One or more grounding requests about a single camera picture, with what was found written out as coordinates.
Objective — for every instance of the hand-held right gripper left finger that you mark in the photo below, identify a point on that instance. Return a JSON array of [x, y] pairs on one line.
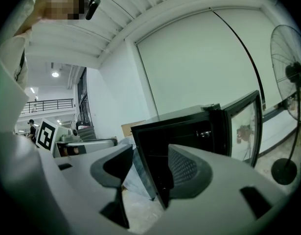
[[91, 195]]

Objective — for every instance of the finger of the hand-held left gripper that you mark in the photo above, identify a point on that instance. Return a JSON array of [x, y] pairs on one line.
[[96, 143]]

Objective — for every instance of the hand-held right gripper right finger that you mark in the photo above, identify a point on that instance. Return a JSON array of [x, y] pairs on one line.
[[214, 199]]

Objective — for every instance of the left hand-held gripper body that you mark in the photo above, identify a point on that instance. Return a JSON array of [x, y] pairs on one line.
[[46, 136]]

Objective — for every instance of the black cabinet with glass door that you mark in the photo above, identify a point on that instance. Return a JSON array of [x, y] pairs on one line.
[[184, 131]]

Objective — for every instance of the black metal railing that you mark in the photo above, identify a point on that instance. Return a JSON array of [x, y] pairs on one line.
[[47, 105]]

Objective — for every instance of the large cardboard sheet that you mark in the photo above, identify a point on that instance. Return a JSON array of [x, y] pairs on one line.
[[130, 128]]

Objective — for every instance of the clear plastic bag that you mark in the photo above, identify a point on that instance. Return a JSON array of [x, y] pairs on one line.
[[138, 170]]

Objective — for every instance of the round ceiling light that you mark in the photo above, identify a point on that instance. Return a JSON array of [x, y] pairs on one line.
[[55, 74]]

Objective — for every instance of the person's white shirt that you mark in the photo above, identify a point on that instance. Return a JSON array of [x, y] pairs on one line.
[[8, 82]]

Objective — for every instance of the black standing fan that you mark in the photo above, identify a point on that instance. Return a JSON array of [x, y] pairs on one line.
[[293, 94]]

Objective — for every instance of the person's head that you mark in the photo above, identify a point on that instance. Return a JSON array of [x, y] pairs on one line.
[[59, 1]]

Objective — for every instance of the black head camera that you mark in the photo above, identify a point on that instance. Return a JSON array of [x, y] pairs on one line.
[[92, 8]]

